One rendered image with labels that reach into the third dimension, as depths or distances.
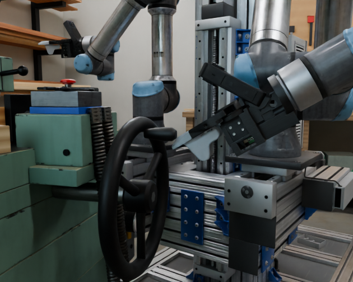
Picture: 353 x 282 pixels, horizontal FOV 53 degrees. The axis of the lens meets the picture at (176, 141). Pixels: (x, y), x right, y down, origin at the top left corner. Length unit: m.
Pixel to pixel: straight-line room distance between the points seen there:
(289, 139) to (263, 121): 0.47
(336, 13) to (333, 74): 0.42
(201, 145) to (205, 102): 0.67
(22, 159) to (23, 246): 0.15
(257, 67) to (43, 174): 0.42
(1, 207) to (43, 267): 0.17
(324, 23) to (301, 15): 2.86
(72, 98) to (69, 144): 0.08
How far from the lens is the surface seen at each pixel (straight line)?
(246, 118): 0.57
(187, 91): 3.99
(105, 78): 1.55
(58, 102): 0.65
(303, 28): 3.82
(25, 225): 0.68
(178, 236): 1.27
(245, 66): 0.68
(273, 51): 0.70
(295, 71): 0.57
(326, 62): 0.57
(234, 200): 0.97
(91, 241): 0.89
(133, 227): 0.95
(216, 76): 0.58
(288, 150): 1.04
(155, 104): 1.29
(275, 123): 0.59
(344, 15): 0.98
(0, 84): 0.78
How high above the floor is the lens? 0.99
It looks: 7 degrees down
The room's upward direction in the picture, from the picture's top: straight up
